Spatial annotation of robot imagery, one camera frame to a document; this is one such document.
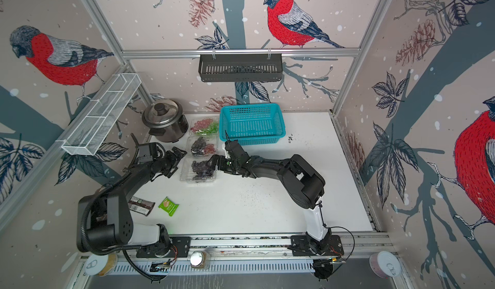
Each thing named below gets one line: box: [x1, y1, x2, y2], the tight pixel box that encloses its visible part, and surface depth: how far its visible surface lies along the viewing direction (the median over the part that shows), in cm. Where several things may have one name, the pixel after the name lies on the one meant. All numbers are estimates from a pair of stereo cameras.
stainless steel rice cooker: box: [141, 98, 189, 144], surface depth 99 cm
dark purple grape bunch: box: [190, 159, 214, 180], surface depth 92 cm
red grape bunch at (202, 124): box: [190, 118, 214, 133], surface depth 112 cm
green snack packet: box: [157, 196, 180, 217], surface depth 85 cm
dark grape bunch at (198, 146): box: [190, 136, 207, 157], surface depth 102 cm
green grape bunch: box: [194, 121, 220, 137], surface depth 111 cm
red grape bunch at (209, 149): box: [203, 143, 216, 156], surface depth 102 cm
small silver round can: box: [190, 250, 207, 269], surface depth 64 cm
